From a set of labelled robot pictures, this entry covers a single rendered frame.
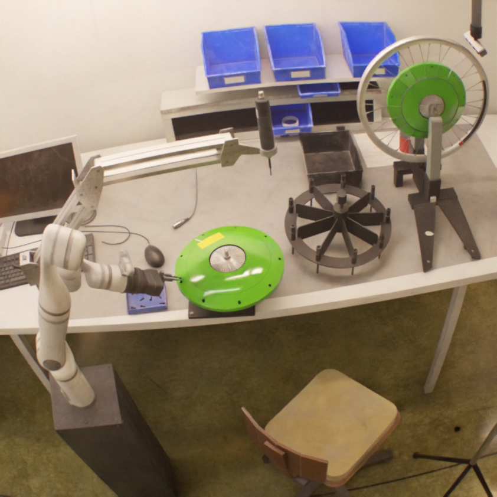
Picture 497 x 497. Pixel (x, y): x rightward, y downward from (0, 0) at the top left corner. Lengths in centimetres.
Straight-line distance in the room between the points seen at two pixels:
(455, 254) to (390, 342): 96
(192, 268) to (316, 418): 65
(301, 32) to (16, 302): 148
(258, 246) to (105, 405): 68
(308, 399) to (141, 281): 70
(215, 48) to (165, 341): 143
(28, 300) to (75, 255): 85
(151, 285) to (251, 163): 81
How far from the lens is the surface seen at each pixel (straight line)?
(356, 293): 197
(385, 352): 294
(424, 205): 213
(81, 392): 186
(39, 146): 226
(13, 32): 248
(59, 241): 137
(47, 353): 166
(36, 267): 190
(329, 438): 202
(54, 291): 148
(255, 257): 185
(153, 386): 293
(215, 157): 174
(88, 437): 198
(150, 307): 199
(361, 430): 203
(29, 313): 215
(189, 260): 189
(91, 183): 170
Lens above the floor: 246
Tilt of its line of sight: 46 degrees down
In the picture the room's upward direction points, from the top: 9 degrees counter-clockwise
